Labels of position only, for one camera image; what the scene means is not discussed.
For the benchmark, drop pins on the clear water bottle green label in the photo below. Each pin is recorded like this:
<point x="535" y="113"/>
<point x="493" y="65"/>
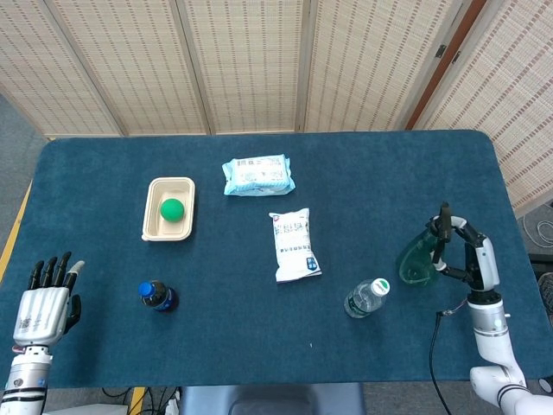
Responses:
<point x="363" y="302"/>

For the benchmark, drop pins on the green ball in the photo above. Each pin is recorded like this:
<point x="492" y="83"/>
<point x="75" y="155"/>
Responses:
<point x="172" y="210"/>

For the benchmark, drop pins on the black floor equipment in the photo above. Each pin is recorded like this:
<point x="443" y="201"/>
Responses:
<point x="545" y="281"/>

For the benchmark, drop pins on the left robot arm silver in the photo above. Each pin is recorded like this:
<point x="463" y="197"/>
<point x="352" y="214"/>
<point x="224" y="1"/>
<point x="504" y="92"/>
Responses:
<point x="26" y="376"/>

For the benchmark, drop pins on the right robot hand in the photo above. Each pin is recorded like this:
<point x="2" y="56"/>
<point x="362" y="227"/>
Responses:
<point x="484" y="268"/>

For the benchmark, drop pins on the beige plastic food container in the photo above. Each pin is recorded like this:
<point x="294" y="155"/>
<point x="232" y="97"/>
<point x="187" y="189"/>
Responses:
<point x="173" y="231"/>

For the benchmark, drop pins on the blue table cloth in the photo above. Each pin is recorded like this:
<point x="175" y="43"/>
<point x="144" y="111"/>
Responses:
<point x="259" y="337"/>

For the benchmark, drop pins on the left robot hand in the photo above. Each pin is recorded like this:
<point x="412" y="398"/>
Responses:
<point x="41" y="315"/>

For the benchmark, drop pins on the light blue wet wipes pack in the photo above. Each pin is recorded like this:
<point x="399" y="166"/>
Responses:
<point x="259" y="177"/>

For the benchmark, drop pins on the small Pepsi cola bottle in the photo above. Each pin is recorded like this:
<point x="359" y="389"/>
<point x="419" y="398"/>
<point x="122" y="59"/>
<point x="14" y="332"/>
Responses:
<point x="162" y="298"/>

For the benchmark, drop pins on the green spray bottle black trigger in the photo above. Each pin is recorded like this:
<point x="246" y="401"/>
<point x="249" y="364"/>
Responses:
<point x="415" y="263"/>

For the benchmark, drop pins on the white pouch with blue print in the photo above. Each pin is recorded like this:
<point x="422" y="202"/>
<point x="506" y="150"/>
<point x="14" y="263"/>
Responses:
<point x="294" y="246"/>

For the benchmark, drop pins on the beige woven folding screen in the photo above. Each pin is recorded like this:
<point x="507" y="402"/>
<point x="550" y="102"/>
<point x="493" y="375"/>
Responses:
<point x="246" y="65"/>

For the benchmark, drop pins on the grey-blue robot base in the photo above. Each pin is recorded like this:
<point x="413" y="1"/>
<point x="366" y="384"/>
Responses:
<point x="268" y="400"/>

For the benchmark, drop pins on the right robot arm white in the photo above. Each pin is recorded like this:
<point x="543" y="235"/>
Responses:
<point x="492" y="337"/>

